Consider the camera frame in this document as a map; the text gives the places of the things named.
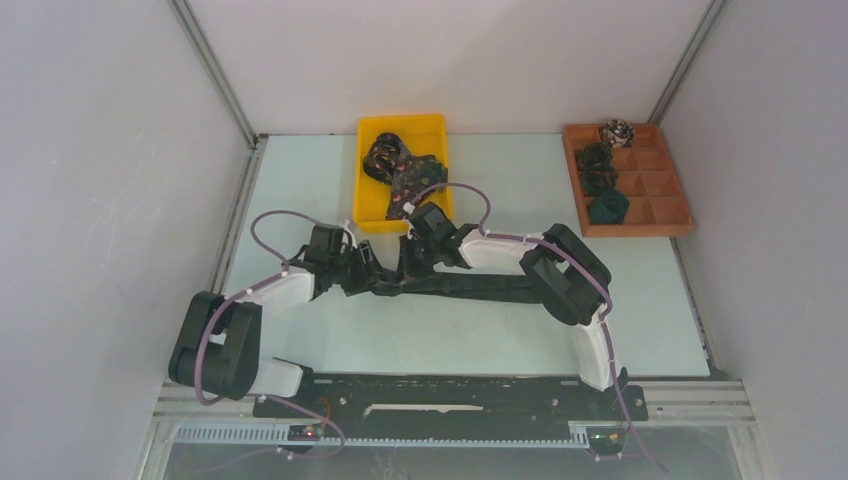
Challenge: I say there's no dark green floral tie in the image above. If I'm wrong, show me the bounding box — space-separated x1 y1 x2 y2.
416 155 448 198

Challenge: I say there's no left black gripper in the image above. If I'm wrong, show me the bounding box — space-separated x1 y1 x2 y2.
328 240 391 297

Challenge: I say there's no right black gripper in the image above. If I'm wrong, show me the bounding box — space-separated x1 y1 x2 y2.
393 234 441 287

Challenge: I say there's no dark rolled tie upper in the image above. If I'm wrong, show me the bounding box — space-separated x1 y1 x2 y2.
575 142 613 171

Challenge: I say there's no dark green leaf tie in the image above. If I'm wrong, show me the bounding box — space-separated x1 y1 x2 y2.
371 272 542 304

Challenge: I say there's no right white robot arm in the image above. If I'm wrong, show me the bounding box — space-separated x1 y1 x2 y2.
397 203 624 418

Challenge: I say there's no floral paisley tie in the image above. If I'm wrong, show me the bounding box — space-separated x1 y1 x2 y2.
363 132 420 220

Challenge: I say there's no white patterned rolled tie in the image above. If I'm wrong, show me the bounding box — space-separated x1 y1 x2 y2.
599 119 635 149

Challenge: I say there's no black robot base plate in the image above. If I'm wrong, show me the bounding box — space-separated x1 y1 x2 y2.
292 374 649 443

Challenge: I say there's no dark rolled tie middle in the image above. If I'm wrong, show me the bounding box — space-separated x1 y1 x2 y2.
580 164 619 197

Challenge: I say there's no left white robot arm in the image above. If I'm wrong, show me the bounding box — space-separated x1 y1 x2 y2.
168 224 382 417

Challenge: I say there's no aluminium frame rail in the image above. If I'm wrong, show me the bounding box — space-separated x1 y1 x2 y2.
152 381 754 449

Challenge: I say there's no dark rolled tie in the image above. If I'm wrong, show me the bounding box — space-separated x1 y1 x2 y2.
580 164 619 197
575 142 613 171

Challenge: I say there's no teal rolled tie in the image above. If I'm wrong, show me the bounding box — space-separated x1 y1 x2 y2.
587 189 631 225

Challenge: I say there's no brown wooden compartment tray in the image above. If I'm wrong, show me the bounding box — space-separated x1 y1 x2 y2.
562 123 694 237

